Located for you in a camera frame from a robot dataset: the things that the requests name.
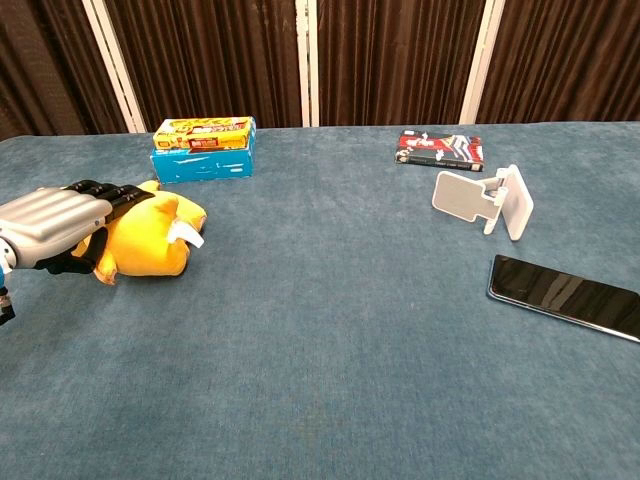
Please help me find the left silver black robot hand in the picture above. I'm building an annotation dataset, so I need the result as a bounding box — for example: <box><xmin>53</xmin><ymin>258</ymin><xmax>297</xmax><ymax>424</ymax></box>
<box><xmin>0</xmin><ymin>179</ymin><xmax>157</xmax><ymax>276</ymax></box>

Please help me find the yellow plush toy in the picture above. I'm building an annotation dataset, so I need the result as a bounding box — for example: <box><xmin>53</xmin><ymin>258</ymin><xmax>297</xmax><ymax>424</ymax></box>
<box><xmin>72</xmin><ymin>179</ymin><xmax>208</xmax><ymax>286</ymax></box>

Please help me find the dark curtain partition panel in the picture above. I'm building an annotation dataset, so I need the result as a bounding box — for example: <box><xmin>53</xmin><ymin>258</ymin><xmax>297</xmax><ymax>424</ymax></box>
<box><xmin>0</xmin><ymin>0</ymin><xmax>147</xmax><ymax>142</ymax></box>
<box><xmin>82</xmin><ymin>0</ymin><xmax>312</xmax><ymax>134</ymax></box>
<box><xmin>308</xmin><ymin>0</ymin><xmax>507</xmax><ymax>127</ymax></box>
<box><xmin>459</xmin><ymin>0</ymin><xmax>640</xmax><ymax>126</ymax></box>

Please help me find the blue yellow snack box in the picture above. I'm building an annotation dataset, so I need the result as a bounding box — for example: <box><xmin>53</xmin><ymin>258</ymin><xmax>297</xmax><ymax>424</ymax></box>
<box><xmin>149</xmin><ymin>116</ymin><xmax>258</xmax><ymax>185</ymax></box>

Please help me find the blue felt table cover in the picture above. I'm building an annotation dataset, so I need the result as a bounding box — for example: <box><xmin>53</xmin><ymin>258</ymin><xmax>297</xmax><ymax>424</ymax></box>
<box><xmin>0</xmin><ymin>119</ymin><xmax>640</xmax><ymax>480</ymax></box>

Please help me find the red black card box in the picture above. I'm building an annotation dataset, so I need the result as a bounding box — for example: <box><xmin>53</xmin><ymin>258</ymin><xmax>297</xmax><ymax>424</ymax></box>
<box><xmin>394</xmin><ymin>129</ymin><xmax>486</xmax><ymax>173</ymax></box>

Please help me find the white folding phone stand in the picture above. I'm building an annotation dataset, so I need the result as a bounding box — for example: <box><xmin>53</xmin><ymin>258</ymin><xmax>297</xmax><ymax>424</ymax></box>
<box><xmin>431</xmin><ymin>163</ymin><xmax>535</xmax><ymax>242</ymax></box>

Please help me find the black smartphone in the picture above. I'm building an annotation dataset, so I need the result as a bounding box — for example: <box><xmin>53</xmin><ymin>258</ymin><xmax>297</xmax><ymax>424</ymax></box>
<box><xmin>487</xmin><ymin>253</ymin><xmax>640</xmax><ymax>344</ymax></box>

